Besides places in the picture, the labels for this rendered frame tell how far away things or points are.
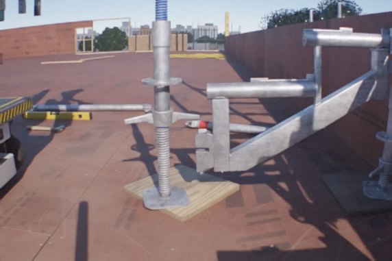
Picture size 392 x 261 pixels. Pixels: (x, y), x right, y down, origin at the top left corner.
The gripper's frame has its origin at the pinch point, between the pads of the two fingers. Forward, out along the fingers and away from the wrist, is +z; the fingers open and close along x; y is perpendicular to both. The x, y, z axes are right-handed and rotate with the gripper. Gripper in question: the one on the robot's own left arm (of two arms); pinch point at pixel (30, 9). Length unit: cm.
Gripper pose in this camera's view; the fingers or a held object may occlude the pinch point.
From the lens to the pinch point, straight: 121.7
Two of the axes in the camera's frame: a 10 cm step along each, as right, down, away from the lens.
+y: 10.0, -0.2, 0.7
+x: -0.8, -2.3, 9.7
